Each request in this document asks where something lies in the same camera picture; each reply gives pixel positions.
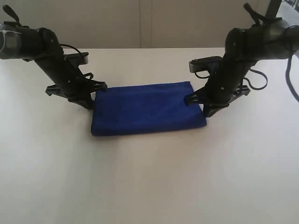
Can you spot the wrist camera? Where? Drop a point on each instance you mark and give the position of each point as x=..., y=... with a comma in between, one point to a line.
x=204, y=64
x=77, y=59

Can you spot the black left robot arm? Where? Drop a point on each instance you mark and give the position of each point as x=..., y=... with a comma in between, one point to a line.
x=42, y=47

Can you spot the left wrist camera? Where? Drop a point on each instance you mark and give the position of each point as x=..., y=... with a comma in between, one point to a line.
x=77, y=59

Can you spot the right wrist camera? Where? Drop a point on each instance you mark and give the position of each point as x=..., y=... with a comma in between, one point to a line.
x=204, y=64

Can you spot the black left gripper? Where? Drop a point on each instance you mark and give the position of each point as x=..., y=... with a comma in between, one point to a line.
x=69, y=82

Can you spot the blue towel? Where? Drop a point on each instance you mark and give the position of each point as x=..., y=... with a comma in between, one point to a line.
x=143, y=109

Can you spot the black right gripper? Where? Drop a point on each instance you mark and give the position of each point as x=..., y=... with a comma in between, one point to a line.
x=224, y=85

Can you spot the black window frame post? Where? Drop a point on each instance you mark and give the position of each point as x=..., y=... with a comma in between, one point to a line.
x=273, y=8

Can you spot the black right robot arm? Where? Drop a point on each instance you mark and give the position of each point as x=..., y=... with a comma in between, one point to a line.
x=277, y=40

